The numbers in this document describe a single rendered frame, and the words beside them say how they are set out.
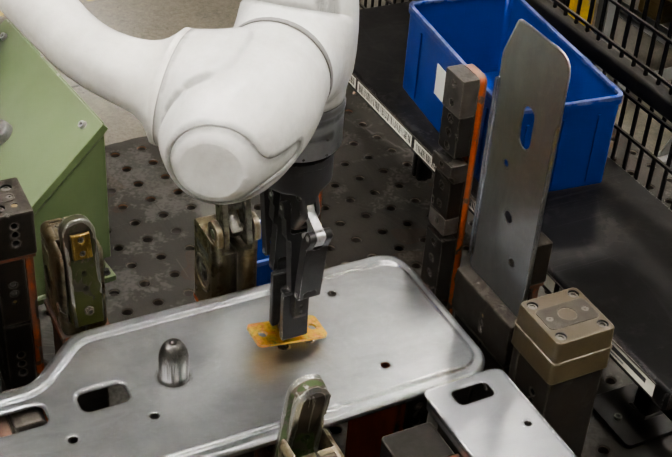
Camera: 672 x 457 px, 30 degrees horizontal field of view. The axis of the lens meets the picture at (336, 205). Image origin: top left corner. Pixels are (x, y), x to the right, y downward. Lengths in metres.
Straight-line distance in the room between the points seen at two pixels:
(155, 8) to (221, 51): 3.29
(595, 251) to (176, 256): 0.74
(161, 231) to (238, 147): 1.10
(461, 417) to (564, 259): 0.28
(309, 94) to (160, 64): 0.12
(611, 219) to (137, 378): 0.62
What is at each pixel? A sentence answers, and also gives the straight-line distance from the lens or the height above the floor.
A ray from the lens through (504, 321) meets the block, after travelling 1.44.
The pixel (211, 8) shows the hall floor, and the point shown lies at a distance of 4.29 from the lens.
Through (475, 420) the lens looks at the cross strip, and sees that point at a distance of 1.32.
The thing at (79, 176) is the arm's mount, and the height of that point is 0.90.
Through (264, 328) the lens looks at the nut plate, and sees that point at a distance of 1.36.
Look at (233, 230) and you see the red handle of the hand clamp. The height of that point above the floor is 1.07.
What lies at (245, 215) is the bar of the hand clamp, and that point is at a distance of 1.42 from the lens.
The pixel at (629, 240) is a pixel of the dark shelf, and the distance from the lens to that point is 1.56.
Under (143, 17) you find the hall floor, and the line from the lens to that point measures 4.23.
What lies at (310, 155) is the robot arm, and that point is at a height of 1.27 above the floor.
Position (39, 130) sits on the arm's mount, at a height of 0.93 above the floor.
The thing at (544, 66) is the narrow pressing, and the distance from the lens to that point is 1.30.
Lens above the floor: 1.91
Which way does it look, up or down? 35 degrees down
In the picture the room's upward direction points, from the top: 4 degrees clockwise
